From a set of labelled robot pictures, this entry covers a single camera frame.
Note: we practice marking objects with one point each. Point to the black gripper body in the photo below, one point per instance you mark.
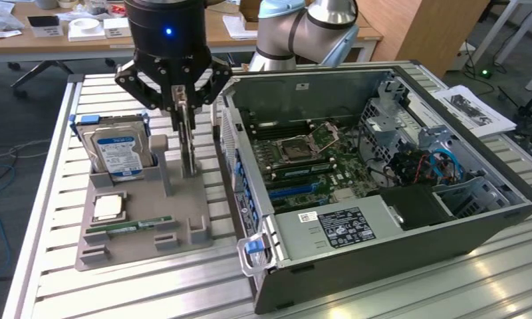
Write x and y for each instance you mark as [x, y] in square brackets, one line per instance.
[169, 20]

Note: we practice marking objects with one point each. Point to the low profile graphics card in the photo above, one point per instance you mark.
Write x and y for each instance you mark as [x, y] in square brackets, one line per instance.
[186, 146]

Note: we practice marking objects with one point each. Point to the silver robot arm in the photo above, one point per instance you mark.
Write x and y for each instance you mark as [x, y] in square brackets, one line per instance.
[283, 30]

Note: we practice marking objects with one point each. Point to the red and white packet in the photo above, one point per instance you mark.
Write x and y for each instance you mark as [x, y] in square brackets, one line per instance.
[118, 10]

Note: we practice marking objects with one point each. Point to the plain white box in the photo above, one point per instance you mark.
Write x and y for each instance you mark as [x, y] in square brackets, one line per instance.
[115, 28]

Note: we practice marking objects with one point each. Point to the white document stack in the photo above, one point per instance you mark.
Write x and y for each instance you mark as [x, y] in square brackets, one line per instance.
[239, 28]

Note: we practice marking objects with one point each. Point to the white square tray box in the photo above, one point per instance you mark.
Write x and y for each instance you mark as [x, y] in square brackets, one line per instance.
[86, 36]

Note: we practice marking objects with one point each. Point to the white tape roll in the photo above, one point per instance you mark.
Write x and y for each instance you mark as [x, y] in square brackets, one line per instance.
[86, 25]

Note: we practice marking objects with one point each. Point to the hard disk drive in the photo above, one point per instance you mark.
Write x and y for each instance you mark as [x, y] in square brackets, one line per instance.
[119, 149]

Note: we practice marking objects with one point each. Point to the black chair base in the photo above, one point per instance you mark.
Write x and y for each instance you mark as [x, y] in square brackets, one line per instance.
[31, 74]

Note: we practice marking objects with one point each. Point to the white bowl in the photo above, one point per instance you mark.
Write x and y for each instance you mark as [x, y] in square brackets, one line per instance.
[67, 3]

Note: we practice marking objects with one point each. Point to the white box black lid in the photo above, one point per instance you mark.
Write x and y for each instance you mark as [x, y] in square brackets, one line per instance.
[45, 28]

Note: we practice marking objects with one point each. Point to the metal socket cover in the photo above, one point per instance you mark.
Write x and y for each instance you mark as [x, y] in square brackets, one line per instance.
[315, 133]

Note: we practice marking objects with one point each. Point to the grey cup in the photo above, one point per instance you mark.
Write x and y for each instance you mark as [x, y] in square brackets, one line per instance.
[47, 4]

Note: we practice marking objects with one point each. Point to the CPU socket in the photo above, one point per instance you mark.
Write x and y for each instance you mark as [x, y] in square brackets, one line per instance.
[297, 149]

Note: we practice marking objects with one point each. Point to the white paper slip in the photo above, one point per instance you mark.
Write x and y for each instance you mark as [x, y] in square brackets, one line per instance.
[4, 34]

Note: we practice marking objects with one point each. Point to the RAM stick white label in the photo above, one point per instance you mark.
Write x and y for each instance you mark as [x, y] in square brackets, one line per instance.
[306, 169]

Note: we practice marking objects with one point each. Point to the clear plastic bag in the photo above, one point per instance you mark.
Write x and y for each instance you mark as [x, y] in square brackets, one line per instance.
[0, 16]

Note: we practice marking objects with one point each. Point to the green motherboard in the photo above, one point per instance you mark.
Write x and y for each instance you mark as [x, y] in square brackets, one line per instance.
[337, 159]

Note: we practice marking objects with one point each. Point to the grey parts rack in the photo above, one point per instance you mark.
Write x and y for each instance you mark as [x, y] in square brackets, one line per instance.
[142, 202]

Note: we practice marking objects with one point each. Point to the silver CPU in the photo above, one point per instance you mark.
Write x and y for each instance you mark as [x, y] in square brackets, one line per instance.
[109, 207]

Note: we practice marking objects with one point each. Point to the blue expansion slot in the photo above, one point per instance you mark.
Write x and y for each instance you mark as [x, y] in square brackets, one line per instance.
[293, 192]

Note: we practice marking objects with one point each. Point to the perforated metal drive cage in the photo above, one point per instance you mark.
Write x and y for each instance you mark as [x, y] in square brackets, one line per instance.
[382, 133]

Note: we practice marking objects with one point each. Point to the green RAM stick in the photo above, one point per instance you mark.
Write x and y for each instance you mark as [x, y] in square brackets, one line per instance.
[129, 226]

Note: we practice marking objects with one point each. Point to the silver chipset heatsink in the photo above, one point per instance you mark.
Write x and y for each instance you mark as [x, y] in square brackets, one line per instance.
[347, 195]

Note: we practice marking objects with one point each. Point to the wooden cabinet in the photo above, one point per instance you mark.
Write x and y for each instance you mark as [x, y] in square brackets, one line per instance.
[439, 33]

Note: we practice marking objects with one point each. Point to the blue case latch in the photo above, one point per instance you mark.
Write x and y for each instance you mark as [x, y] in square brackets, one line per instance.
[253, 247]

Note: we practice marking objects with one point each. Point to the grey power supply unit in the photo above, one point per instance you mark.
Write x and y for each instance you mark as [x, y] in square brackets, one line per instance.
[302, 239]

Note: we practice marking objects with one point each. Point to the white box red button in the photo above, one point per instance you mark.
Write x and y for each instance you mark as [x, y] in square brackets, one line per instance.
[464, 60]

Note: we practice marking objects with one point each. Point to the printed paper stack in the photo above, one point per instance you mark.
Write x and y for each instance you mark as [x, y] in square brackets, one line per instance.
[480, 113]

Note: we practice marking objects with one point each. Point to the black device green light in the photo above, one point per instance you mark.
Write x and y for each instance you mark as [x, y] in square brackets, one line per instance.
[485, 72]

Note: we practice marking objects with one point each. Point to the metal disk bay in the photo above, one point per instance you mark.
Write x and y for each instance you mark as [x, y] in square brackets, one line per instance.
[470, 196]

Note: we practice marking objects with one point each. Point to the open grey PC case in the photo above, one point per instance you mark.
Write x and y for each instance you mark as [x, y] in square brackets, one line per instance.
[382, 276]

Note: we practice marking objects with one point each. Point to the white table frame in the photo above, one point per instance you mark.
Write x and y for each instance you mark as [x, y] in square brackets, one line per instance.
[493, 31]

